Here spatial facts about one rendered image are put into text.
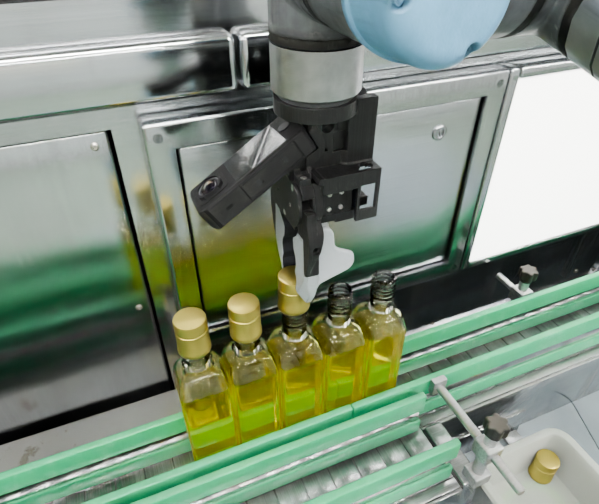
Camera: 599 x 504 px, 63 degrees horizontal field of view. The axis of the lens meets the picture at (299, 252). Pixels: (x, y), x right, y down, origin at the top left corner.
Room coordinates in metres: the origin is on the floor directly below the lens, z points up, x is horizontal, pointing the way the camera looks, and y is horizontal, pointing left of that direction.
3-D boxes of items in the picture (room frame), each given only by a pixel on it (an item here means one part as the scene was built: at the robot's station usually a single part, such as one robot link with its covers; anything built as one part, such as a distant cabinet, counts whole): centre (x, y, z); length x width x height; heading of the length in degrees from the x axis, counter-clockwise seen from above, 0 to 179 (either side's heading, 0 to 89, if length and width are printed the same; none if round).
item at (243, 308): (0.37, 0.06, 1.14); 0.04 x 0.04 x 0.04
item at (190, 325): (0.35, 0.11, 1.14); 0.04 x 0.04 x 0.04
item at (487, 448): (0.35, -0.22, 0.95); 0.17 x 0.03 x 0.12; 23
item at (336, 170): (0.41, -0.02, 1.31); 0.09 x 0.08 x 0.12; 113
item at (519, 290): (0.63, -0.37, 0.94); 0.07 x 0.04 x 0.13; 23
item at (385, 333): (0.44, -0.10, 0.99); 0.06 x 0.06 x 0.21; 24
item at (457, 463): (0.37, -0.21, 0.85); 0.09 x 0.04 x 0.07; 23
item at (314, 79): (0.41, -0.01, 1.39); 0.08 x 0.08 x 0.05
